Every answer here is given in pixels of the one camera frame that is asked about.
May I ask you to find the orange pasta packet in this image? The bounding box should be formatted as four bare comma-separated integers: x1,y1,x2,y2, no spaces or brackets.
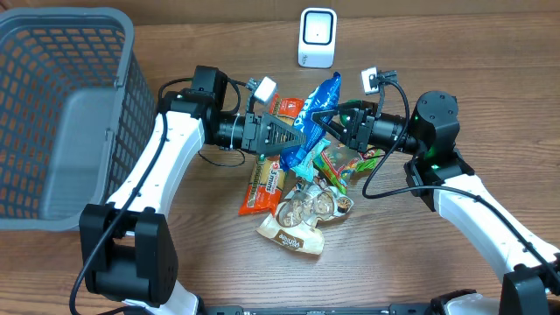
238,94,304,215

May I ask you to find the green capped bottle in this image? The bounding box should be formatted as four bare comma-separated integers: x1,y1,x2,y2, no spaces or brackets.
339,100,362,127

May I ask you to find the blue packet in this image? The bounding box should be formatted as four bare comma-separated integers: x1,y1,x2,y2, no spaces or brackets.
280,72,342,171

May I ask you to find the white brown cookie bag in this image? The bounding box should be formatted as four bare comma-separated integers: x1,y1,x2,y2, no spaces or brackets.
256,178,354,256

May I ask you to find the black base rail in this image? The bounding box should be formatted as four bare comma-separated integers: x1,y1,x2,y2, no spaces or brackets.
199,304,433,315

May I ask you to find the teal wipes packet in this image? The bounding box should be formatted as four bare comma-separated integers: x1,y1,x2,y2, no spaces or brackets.
291,138,331,182

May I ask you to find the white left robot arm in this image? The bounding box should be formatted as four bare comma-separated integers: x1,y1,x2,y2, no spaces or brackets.
69,66,305,314

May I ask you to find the grey plastic basket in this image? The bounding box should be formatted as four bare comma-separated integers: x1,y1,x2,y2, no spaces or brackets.
1,7,156,231

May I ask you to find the green candy bag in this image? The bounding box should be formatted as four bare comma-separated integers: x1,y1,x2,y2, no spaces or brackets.
313,143,385,194

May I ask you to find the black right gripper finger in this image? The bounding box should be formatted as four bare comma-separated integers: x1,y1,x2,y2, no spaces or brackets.
325,122,355,147
311,103,342,124

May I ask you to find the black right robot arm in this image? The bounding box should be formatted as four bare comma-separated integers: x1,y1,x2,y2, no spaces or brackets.
312,91,559,314

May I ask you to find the white barcode scanner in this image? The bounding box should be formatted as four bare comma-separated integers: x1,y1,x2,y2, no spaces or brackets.
297,7,338,68

